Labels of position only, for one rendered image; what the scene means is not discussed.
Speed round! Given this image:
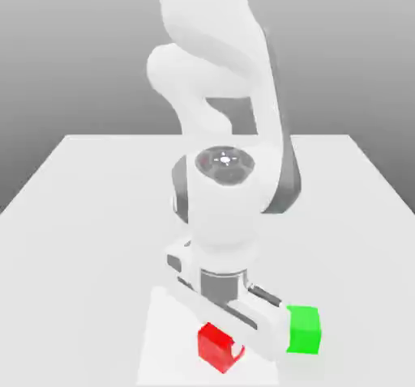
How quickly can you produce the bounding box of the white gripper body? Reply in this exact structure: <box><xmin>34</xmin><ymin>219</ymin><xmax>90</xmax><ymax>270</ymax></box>
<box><xmin>163</xmin><ymin>276</ymin><xmax>289</xmax><ymax>364</ymax></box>

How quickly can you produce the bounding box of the small red cube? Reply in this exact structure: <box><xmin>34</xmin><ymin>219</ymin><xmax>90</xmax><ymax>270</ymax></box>
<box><xmin>196</xmin><ymin>321</ymin><xmax>246</xmax><ymax>375</ymax></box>

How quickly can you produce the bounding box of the small green cube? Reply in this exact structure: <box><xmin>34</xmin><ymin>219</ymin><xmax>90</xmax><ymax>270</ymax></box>
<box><xmin>285</xmin><ymin>304</ymin><xmax>323</xmax><ymax>355</ymax></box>

